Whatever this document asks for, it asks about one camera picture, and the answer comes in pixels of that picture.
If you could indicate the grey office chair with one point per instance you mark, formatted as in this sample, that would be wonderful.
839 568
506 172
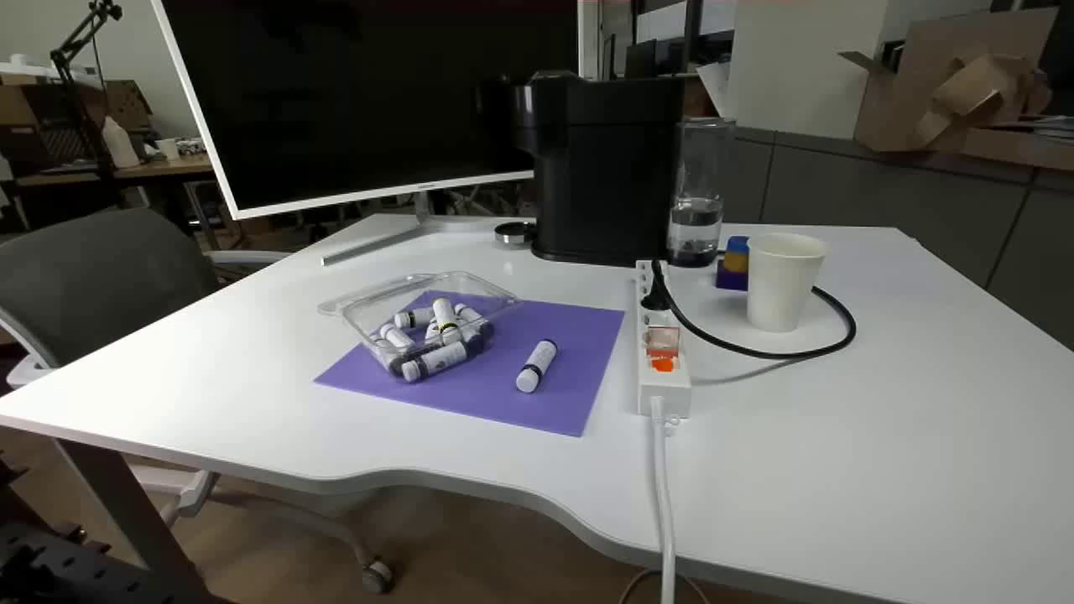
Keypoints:
79 285

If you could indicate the clear plastic box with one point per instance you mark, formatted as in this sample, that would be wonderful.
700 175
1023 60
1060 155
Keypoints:
408 303

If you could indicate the cardboard box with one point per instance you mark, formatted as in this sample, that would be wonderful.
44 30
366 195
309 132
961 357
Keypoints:
954 76

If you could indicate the white power strip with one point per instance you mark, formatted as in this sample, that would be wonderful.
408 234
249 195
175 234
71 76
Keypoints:
660 362

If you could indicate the white paper cup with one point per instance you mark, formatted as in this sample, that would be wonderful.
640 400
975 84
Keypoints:
784 268

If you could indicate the blue yellow small block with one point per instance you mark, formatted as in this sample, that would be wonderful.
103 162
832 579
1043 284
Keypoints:
732 265

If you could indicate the black coffee machine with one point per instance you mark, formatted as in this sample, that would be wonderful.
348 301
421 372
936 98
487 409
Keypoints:
601 166

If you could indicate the white tube on mat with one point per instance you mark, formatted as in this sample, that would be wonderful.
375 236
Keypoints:
532 372

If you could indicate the white tube in box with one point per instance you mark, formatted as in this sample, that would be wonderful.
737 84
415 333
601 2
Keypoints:
445 319
398 340
436 359

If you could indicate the large white-framed monitor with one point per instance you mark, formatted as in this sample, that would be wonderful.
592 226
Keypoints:
335 103

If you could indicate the wooden background desk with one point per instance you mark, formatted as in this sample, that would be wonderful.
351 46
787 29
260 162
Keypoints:
138 172

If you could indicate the purple paper mat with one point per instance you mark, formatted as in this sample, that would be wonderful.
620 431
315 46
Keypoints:
484 387

